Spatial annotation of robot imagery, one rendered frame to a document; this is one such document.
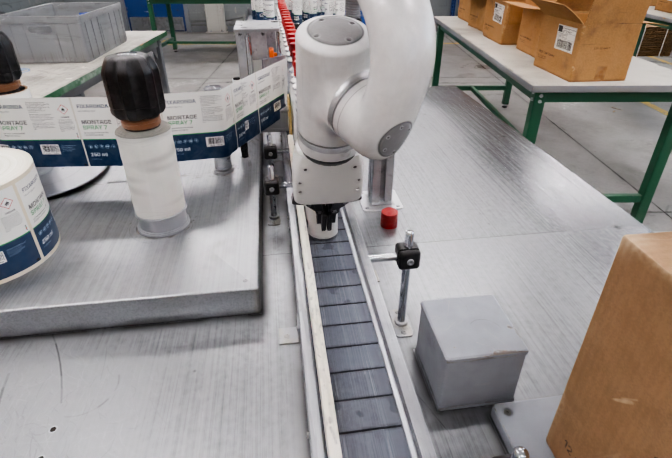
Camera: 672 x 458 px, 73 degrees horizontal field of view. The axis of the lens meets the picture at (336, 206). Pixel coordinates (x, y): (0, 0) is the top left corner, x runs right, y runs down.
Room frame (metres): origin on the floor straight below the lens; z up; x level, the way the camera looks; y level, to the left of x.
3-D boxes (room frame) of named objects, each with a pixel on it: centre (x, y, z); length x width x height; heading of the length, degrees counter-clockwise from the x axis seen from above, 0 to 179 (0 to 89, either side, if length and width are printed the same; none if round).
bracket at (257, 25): (1.21, 0.20, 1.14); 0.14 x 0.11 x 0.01; 8
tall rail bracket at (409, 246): (0.49, -0.08, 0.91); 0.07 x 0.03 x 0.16; 98
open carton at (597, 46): (2.22, -1.17, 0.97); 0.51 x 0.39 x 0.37; 96
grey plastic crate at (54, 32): (2.61, 1.45, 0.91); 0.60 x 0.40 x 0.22; 4
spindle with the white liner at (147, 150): (0.69, 0.31, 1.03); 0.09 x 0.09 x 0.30
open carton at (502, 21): (3.09, -1.13, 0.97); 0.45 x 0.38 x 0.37; 94
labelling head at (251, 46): (1.21, 0.19, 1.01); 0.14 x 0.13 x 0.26; 8
